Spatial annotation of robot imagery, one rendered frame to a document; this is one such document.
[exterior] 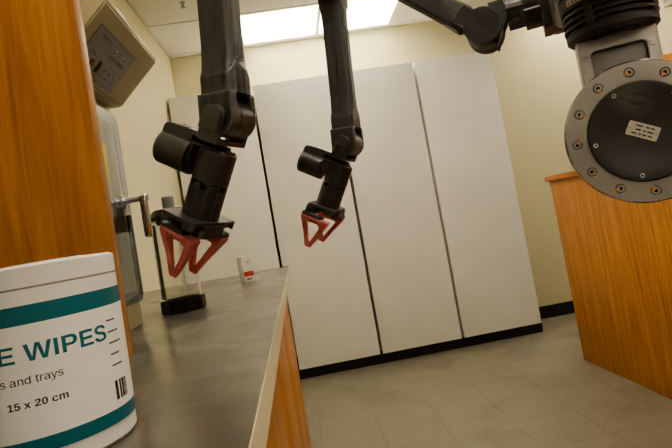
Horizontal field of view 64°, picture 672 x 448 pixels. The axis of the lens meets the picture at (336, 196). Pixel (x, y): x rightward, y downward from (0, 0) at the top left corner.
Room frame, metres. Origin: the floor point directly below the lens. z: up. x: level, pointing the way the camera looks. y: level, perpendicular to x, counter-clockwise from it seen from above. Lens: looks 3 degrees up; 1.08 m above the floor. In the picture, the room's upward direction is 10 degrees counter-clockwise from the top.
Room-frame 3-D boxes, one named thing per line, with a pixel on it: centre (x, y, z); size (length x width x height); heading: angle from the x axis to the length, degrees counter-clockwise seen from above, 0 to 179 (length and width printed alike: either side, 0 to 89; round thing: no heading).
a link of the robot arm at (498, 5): (1.13, -0.38, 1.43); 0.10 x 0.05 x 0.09; 68
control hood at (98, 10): (1.01, 0.38, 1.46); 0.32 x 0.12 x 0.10; 5
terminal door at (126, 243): (1.01, 0.43, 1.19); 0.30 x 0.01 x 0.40; 4
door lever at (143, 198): (1.12, 0.41, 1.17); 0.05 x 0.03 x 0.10; 94
